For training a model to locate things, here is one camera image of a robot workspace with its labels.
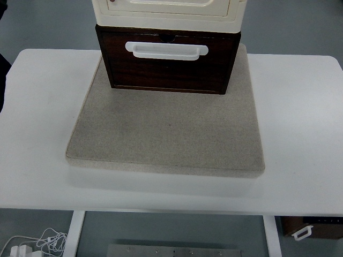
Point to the cream upper cabinet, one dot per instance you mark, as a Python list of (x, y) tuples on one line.
[(200, 16)]

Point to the beige square cushion pad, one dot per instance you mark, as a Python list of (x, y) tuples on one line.
[(169, 132)]

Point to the white table leg right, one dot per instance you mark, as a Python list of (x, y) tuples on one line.
[(272, 238)]

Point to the white table leg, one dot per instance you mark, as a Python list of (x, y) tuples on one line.
[(74, 233), (272, 238)]

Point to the white table leg left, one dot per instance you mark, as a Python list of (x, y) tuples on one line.
[(74, 233)]

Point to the white power adapter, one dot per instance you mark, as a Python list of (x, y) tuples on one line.
[(20, 251)]

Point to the white drawer handle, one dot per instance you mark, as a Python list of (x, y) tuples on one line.
[(168, 51)]

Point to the brown box with white handle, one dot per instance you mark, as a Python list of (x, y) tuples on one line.
[(301, 227)]

